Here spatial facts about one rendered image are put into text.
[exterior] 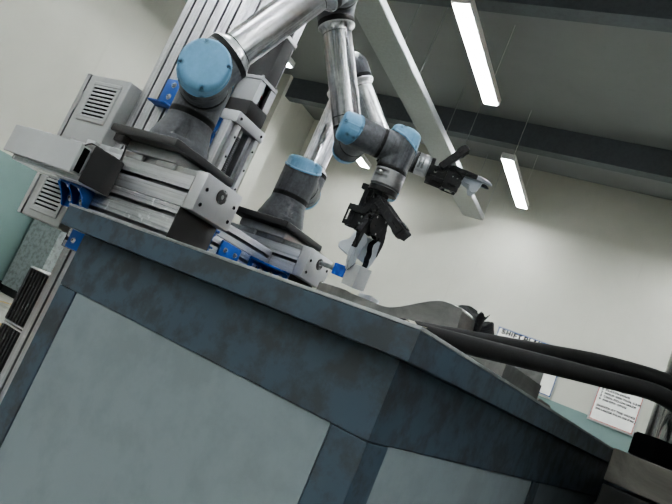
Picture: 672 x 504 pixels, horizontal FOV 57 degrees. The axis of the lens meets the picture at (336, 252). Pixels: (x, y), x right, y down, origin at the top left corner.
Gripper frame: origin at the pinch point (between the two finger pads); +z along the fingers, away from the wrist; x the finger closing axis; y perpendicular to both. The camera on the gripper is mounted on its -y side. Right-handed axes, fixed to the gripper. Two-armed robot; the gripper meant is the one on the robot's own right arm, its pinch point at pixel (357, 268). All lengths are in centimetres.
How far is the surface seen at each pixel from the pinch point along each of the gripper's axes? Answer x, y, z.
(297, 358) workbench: 62, -41, 15
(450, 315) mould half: 0.2, -26.5, 2.1
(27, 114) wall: -169, 565, -31
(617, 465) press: -6, -65, 15
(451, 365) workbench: 53, -55, 9
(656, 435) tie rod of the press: -11, -68, 8
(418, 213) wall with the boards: -681, 416, -143
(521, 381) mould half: -11.1, -41.6, 8.9
